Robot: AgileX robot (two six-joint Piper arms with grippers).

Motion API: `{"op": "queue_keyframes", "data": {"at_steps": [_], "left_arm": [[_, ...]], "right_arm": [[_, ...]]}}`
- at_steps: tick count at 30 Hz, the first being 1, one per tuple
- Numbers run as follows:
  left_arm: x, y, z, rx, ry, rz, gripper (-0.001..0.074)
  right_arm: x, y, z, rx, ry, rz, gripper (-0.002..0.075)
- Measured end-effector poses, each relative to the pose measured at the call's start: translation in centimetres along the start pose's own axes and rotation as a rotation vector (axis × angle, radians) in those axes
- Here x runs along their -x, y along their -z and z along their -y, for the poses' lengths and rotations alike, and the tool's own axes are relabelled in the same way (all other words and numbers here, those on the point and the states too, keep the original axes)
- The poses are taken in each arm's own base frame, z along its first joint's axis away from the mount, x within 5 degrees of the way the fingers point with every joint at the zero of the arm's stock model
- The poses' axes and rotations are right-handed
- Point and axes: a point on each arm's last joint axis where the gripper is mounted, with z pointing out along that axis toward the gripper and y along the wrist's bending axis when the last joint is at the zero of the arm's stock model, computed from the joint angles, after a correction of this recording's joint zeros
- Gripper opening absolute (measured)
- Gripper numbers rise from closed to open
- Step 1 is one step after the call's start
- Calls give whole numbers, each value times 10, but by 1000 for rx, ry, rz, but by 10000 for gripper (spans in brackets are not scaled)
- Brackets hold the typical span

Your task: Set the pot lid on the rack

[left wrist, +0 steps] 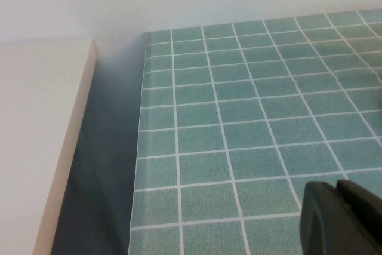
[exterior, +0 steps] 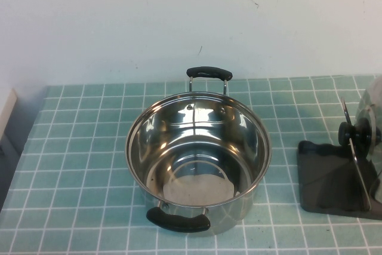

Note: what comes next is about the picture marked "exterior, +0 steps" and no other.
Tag beige board edge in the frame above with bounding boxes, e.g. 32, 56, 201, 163
0, 87, 19, 146

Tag green checked tablecloth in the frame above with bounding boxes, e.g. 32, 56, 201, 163
0, 74, 382, 255

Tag glass pot lid black knob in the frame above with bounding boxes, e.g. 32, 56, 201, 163
338, 74, 382, 181

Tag dark grey wire lid rack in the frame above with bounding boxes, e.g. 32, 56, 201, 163
297, 97, 382, 222

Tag stainless steel pot black handles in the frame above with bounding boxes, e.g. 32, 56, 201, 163
124, 66, 272, 236

